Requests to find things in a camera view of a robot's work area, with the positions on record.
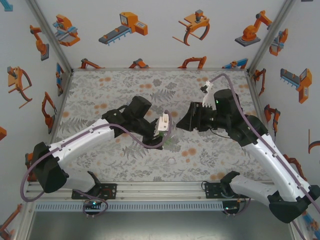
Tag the clear bottle green label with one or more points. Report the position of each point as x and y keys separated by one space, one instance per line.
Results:
x=172 y=141

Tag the white plastic bottle cap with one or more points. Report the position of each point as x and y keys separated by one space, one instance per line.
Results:
x=171 y=160

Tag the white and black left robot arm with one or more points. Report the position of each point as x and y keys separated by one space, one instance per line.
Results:
x=85 y=142

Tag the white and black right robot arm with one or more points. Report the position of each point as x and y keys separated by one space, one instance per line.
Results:
x=275 y=170

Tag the floral patterned table mat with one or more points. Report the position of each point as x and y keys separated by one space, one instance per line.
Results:
x=175 y=80

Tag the small circuit board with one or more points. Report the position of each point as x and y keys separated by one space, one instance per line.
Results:
x=93 y=203
x=231 y=208

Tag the aluminium frame rail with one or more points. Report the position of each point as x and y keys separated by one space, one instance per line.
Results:
x=160 y=69
x=62 y=105
x=256 y=100

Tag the wide aluminium mounting rail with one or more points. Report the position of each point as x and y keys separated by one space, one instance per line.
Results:
x=160 y=191

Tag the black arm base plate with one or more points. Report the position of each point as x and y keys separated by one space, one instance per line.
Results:
x=211 y=191
x=110 y=191

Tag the aluminium frame post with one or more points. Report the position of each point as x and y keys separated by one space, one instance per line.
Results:
x=272 y=35
x=25 y=222
x=51 y=35
x=304 y=236

